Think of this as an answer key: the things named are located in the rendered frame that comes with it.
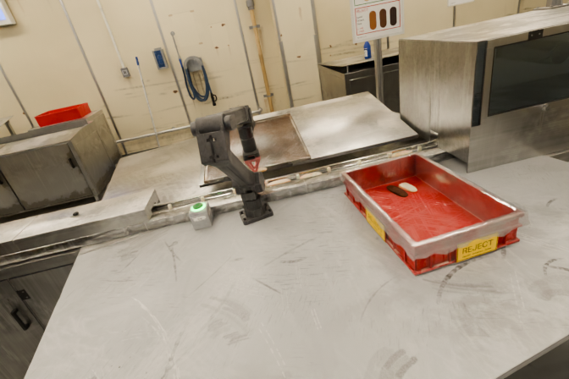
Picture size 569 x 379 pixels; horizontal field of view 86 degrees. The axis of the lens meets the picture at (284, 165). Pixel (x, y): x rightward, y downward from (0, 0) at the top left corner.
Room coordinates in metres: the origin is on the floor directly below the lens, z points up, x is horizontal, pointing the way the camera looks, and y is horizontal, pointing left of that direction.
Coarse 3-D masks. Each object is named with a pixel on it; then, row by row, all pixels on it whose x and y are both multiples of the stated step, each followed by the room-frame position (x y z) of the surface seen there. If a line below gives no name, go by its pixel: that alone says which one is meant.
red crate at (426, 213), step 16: (416, 176) 1.06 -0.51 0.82; (368, 192) 1.01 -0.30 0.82; (384, 192) 0.99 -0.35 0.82; (416, 192) 0.95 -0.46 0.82; (432, 192) 0.93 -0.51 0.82; (384, 208) 0.89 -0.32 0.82; (400, 208) 0.87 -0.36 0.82; (416, 208) 0.85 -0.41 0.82; (432, 208) 0.84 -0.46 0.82; (448, 208) 0.82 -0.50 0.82; (464, 208) 0.80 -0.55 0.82; (400, 224) 0.79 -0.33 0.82; (416, 224) 0.77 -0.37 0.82; (432, 224) 0.76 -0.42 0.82; (448, 224) 0.74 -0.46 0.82; (464, 224) 0.73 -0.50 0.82; (416, 240) 0.70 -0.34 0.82; (512, 240) 0.62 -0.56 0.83; (400, 256) 0.64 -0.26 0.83; (432, 256) 0.59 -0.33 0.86; (448, 256) 0.60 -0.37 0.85; (416, 272) 0.58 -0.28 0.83
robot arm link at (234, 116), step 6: (234, 108) 1.05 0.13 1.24; (240, 108) 1.09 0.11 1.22; (246, 108) 1.15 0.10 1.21; (228, 114) 0.90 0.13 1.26; (234, 114) 0.85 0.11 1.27; (240, 114) 1.06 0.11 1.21; (246, 114) 1.12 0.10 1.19; (228, 120) 0.79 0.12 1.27; (234, 120) 0.83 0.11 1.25; (240, 120) 1.04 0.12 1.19; (246, 120) 1.11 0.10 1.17; (192, 126) 0.80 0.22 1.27; (228, 126) 0.78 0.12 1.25; (234, 126) 0.81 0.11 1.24; (192, 132) 0.79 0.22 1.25
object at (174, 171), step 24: (192, 144) 2.09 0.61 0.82; (408, 144) 1.38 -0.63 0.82; (120, 168) 1.88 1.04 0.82; (144, 168) 1.79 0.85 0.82; (168, 168) 1.71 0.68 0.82; (192, 168) 1.63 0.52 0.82; (288, 168) 1.38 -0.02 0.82; (120, 192) 1.50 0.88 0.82; (168, 192) 1.38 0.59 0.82; (192, 192) 1.33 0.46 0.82; (120, 240) 1.03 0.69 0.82
